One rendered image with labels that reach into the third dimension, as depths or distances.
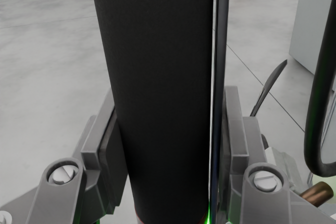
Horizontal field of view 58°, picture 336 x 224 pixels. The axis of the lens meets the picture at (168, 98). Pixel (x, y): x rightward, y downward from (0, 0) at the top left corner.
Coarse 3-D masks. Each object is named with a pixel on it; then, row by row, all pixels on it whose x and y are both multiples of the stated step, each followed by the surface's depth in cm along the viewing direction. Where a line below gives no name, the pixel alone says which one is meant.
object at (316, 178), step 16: (320, 48) 14; (320, 64) 15; (320, 80) 15; (320, 96) 15; (320, 112) 16; (320, 128) 17; (304, 144) 18; (320, 144) 18; (320, 160) 19; (320, 176) 21
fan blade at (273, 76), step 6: (282, 66) 42; (276, 72) 42; (270, 78) 45; (276, 78) 41; (264, 84) 51; (270, 84) 42; (264, 90) 44; (258, 96) 56; (264, 96) 41; (258, 102) 43; (258, 108) 41; (252, 114) 42
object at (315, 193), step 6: (312, 186) 23; (318, 186) 23; (324, 186) 23; (306, 192) 23; (312, 192) 22; (318, 192) 22; (324, 192) 23; (330, 192) 23; (306, 198) 22; (312, 198) 22; (318, 198) 22; (324, 198) 22; (312, 204) 22; (318, 204) 22
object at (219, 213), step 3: (219, 207) 42; (219, 210) 42; (219, 213) 42; (222, 213) 44; (216, 216) 42; (219, 216) 43; (222, 216) 44; (225, 216) 46; (216, 219) 42; (219, 219) 43; (222, 219) 44; (225, 219) 46; (216, 222) 42; (219, 222) 43; (222, 222) 45; (225, 222) 46
